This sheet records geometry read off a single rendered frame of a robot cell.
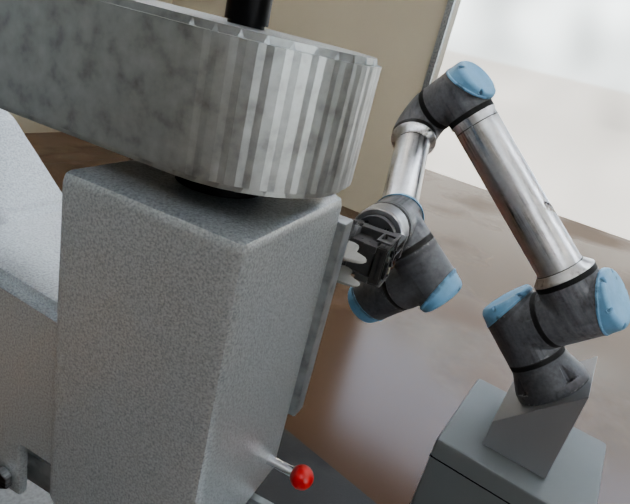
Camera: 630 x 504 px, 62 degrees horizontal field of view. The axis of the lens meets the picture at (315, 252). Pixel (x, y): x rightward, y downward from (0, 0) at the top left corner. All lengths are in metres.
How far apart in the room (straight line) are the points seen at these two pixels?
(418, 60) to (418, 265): 4.77
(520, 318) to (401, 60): 4.50
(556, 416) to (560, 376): 0.10
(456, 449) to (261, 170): 1.20
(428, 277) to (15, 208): 0.64
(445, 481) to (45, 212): 1.20
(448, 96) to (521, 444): 0.90
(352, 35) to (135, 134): 5.57
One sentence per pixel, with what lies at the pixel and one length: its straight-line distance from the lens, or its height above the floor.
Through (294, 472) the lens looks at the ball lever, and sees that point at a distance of 0.74.
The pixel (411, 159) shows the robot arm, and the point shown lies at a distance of 1.29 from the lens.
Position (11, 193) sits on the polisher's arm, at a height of 1.47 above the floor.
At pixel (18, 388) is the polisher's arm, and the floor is 1.30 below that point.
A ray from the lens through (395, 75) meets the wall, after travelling 5.71.
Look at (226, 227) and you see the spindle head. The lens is 0.43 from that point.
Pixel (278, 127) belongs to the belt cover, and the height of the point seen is 1.68.
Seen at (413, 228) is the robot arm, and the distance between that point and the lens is 0.93.
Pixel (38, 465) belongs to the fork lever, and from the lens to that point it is 0.84.
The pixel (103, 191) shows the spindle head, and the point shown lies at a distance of 0.49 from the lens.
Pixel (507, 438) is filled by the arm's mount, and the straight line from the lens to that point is 1.54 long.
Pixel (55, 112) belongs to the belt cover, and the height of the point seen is 1.64.
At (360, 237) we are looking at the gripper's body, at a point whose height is 1.49.
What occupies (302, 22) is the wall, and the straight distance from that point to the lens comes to 6.33.
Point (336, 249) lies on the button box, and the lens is 0.61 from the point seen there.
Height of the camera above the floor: 1.75
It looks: 22 degrees down
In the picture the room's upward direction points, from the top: 14 degrees clockwise
